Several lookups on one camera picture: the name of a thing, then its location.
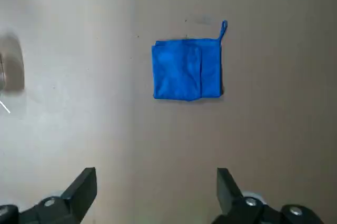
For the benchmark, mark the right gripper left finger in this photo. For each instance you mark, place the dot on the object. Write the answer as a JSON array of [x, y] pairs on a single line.
[[65, 205]]

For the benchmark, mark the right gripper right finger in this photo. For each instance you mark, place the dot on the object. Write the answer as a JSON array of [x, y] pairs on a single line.
[[237, 205]]

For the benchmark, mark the blue dishcloth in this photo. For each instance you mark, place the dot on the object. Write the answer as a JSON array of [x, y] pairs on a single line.
[[181, 71]]

